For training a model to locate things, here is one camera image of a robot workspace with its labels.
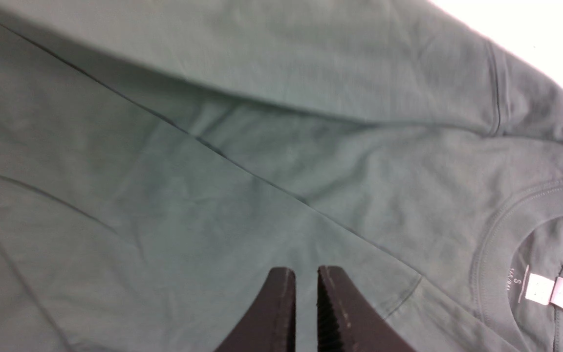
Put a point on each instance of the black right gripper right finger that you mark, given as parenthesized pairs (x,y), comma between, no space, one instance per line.
(346,321)

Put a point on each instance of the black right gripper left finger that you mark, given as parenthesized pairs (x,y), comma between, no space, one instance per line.
(269,324)

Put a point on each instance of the green long sleeve shirt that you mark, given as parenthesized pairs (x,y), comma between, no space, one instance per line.
(159,157)

